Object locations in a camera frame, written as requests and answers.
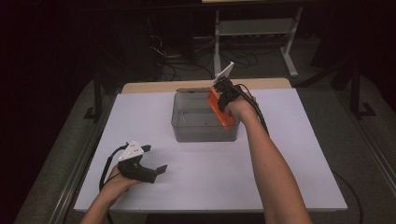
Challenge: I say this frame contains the person's right hand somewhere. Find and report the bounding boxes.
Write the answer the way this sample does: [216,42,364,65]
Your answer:
[223,92,259,126]

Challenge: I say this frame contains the black metal stand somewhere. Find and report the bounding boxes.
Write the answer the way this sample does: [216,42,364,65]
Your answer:
[83,69,107,124]
[348,61,378,121]

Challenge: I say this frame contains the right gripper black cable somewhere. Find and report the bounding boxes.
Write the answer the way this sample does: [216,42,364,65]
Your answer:
[233,82,271,138]

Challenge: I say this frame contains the white metal desk frame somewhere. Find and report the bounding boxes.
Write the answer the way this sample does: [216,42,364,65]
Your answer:
[212,5,304,79]

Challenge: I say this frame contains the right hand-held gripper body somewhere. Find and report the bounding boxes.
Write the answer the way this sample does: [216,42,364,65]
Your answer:
[212,61,245,105]

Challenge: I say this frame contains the orange phone case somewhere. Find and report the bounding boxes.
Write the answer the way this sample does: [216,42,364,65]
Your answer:
[206,88,236,131]

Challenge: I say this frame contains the grey translucent plastic box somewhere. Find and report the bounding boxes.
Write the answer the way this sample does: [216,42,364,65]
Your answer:
[170,86,243,144]

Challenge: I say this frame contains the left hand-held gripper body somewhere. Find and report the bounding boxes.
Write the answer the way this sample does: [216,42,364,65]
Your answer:
[117,139,159,185]

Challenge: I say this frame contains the person's left hand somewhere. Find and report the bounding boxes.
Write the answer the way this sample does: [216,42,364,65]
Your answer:
[100,163,148,196]

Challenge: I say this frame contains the light wooden board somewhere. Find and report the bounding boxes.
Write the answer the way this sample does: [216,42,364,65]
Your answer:
[120,77,292,95]

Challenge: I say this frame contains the tangle of black floor cables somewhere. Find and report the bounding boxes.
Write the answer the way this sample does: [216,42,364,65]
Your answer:
[148,31,281,82]

